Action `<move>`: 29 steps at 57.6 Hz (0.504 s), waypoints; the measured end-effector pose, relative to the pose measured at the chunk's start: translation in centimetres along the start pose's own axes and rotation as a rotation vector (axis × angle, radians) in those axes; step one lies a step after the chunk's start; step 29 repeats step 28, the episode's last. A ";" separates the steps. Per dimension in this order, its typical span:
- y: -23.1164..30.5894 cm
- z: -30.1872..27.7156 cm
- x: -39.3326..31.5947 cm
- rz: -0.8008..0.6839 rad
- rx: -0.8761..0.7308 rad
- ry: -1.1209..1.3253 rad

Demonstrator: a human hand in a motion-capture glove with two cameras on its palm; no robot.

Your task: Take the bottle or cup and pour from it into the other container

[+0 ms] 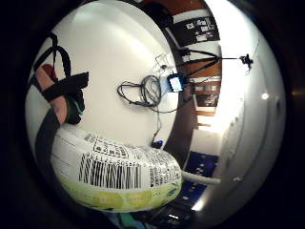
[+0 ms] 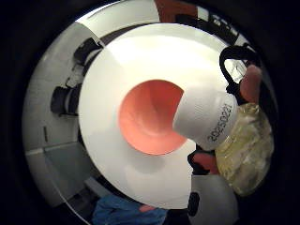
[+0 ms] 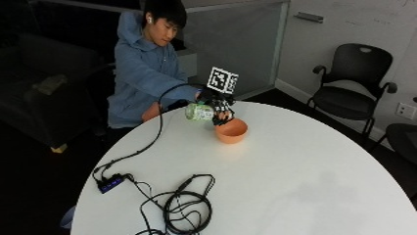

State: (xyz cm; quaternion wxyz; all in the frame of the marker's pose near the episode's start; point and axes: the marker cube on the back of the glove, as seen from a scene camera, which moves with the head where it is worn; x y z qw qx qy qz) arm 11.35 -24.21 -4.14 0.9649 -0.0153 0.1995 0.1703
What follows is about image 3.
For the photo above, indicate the green label bottle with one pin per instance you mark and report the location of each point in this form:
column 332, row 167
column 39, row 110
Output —
column 199, row 112

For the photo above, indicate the orange bowl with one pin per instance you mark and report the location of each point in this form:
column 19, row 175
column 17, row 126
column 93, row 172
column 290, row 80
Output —
column 231, row 131

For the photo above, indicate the white marker cube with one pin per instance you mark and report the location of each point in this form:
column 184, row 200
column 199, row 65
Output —
column 223, row 80

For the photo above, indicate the the person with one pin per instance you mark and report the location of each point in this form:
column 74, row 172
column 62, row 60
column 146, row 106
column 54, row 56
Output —
column 143, row 71

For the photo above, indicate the black office chair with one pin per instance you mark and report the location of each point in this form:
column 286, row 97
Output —
column 350, row 88

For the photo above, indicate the black hub box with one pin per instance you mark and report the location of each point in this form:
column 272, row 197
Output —
column 111, row 183

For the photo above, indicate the grey cloth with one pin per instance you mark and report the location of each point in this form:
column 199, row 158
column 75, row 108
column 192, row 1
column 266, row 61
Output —
column 50, row 84

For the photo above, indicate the dark sofa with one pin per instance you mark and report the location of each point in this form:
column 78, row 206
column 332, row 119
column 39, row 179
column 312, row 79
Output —
column 43, row 84

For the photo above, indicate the white wall outlet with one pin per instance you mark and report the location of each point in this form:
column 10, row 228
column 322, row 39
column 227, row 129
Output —
column 406, row 111

